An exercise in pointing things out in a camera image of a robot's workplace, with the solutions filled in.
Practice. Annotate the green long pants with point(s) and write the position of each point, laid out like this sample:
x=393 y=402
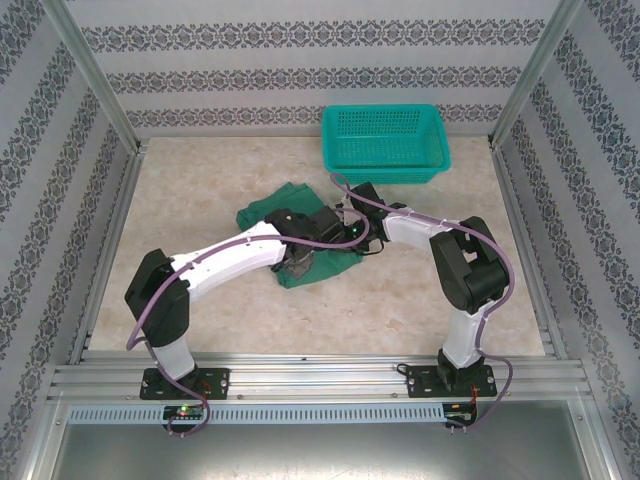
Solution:
x=295 y=200

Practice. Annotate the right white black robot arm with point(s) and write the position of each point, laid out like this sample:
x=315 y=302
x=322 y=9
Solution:
x=415 y=232

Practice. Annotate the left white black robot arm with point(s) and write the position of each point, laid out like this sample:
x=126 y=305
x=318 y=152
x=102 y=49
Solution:
x=230 y=260

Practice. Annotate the teal plastic basket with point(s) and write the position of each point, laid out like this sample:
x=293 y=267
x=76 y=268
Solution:
x=385 y=145

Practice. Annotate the grey metal sheet panel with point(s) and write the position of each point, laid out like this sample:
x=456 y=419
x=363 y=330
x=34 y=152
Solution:
x=320 y=455

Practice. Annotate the aluminium mounting rail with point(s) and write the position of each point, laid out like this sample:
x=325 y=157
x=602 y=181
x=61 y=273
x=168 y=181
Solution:
x=315 y=375

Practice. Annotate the aluminium side rail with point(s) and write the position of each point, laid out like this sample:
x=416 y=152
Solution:
x=117 y=210
x=525 y=240

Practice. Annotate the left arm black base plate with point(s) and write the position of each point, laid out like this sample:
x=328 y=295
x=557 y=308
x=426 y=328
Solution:
x=215 y=382

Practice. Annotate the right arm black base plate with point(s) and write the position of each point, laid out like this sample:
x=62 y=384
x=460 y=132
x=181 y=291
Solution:
x=420 y=382

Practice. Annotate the aluminium frame post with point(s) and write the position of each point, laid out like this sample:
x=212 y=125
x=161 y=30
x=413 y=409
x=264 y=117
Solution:
x=90 y=75
x=537 y=75

